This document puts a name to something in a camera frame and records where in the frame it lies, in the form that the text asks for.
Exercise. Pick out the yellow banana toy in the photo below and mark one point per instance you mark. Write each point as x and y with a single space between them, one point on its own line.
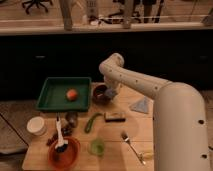
148 155

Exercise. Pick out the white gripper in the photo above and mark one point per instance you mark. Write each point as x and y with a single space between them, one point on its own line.
113 86

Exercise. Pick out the small green cup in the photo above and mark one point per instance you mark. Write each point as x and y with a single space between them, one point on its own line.
97 147

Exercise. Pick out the orange bowl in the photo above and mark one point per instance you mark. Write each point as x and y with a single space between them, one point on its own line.
67 159

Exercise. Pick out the purple bowl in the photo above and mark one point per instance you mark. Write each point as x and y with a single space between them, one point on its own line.
98 95

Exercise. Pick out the white black dish brush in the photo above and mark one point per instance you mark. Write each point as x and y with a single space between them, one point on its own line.
62 144

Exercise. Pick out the orange fruit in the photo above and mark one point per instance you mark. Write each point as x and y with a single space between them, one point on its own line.
72 95

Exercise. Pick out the green plastic tray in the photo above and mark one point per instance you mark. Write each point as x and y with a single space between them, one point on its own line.
53 97

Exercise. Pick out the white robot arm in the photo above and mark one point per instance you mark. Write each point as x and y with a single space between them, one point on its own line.
180 138

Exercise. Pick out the green cucumber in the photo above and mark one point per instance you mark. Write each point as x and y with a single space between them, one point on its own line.
89 123

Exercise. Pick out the office chair base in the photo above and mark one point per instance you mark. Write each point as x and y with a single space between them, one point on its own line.
38 3

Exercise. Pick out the white cup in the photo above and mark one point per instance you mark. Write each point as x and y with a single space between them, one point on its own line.
36 126

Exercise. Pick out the blue triangular cloth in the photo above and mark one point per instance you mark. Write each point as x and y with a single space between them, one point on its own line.
141 106

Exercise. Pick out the dark metal cup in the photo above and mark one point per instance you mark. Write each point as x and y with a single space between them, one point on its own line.
72 119

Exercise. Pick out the metal fork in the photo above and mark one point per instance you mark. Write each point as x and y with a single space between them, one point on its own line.
126 139

